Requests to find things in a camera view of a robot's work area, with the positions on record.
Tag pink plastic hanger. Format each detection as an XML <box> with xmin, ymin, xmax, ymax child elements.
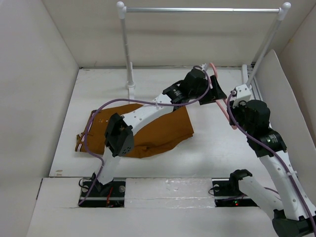
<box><xmin>209</xmin><ymin>62</ymin><xmax>237</xmax><ymax>130</ymax></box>

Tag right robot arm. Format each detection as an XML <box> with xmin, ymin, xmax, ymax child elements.
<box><xmin>227</xmin><ymin>99</ymin><xmax>316</xmax><ymax>237</ymax></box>

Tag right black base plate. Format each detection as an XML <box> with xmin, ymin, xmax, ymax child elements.
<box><xmin>208</xmin><ymin>179</ymin><xmax>258</xmax><ymax>207</ymax></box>

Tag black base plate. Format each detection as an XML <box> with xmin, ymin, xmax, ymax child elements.
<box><xmin>208</xmin><ymin>179</ymin><xmax>258</xmax><ymax>207</ymax></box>
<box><xmin>78</xmin><ymin>179</ymin><xmax>126</xmax><ymax>208</ymax></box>

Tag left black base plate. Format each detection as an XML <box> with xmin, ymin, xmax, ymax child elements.
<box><xmin>78</xmin><ymin>179</ymin><xmax>126</xmax><ymax>208</ymax></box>

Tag silver white clothes rack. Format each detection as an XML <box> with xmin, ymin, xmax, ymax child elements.
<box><xmin>116</xmin><ymin>0</ymin><xmax>292</xmax><ymax>104</ymax></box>

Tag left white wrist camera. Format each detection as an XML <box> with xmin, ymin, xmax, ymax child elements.
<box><xmin>196</xmin><ymin>63</ymin><xmax>209</xmax><ymax>71</ymax></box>

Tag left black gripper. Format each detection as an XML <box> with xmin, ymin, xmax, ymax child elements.
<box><xmin>189</xmin><ymin>76</ymin><xmax>226</xmax><ymax>105</ymax></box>

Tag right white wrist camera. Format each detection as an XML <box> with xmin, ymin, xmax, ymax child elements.
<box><xmin>233</xmin><ymin>84</ymin><xmax>252</xmax><ymax>108</ymax></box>

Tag brown trousers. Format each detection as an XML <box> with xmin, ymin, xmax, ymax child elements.
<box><xmin>87</xmin><ymin>104</ymin><xmax>194</xmax><ymax>158</ymax></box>

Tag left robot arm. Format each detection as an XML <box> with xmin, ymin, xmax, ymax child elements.
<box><xmin>93</xmin><ymin>66</ymin><xmax>227</xmax><ymax>196</ymax></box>

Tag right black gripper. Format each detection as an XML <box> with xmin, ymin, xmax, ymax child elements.
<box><xmin>227</xmin><ymin>97</ymin><xmax>253</xmax><ymax>135</ymax></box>

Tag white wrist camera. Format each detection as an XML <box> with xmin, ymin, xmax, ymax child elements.
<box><xmin>196</xmin><ymin>63</ymin><xmax>209</xmax><ymax>71</ymax></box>
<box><xmin>233</xmin><ymin>84</ymin><xmax>252</xmax><ymax>108</ymax></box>

